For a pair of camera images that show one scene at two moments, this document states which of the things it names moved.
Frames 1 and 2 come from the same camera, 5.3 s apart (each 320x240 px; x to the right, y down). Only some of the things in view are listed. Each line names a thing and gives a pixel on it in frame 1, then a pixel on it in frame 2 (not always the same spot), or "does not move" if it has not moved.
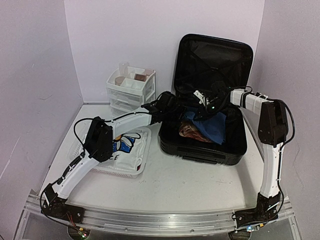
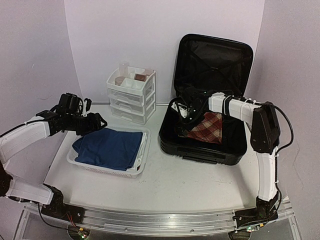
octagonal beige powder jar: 119,80 does not move
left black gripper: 180,110 -> 93,124
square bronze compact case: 140,77 does not move
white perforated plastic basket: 78,143 -> 71,156
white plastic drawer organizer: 127,93 does not move
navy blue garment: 214,127 -> 104,148
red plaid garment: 189,129 -> 209,129
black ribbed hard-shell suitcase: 207,70 does not move
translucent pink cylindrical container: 123,69 does not move
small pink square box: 148,71 does not move
